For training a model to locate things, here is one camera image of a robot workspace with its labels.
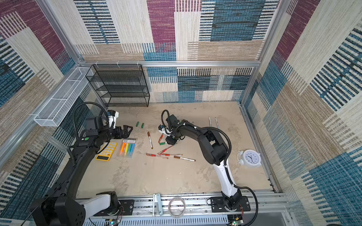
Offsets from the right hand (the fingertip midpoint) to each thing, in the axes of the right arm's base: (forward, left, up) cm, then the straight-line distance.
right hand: (173, 140), depth 99 cm
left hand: (-4, +25, +21) cm, 33 cm away
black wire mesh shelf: (+38, +40, +19) cm, 58 cm away
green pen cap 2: (+15, +27, +1) cm, 31 cm away
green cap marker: (+15, -32, 0) cm, 35 cm away
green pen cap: (+14, +24, 0) cm, 27 cm away
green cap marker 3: (-2, +7, +1) cm, 7 cm away
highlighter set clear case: (-6, +30, +2) cm, 30 cm away
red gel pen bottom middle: (-11, +2, +1) cm, 11 cm away
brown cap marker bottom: (-14, -8, +1) cm, 16 cm away
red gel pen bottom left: (-11, +11, 0) cm, 15 cm away
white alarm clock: (-15, -47, +2) cm, 50 cm away
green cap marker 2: (+15, -27, +1) cm, 31 cm away
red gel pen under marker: (-7, +5, 0) cm, 9 cm away
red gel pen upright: (-1, +10, 0) cm, 10 cm away
